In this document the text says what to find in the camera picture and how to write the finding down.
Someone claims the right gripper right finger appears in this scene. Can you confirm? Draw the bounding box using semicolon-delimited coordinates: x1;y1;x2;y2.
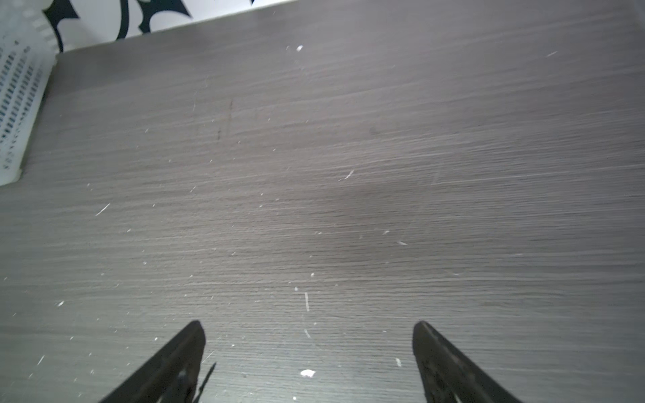
413;321;520;403

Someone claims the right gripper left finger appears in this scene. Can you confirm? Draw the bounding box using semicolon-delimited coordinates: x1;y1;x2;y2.
102;320;206;403

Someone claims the white plastic laundry basket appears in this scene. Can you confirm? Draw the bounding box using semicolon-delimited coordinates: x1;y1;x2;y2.
1;1;55;186

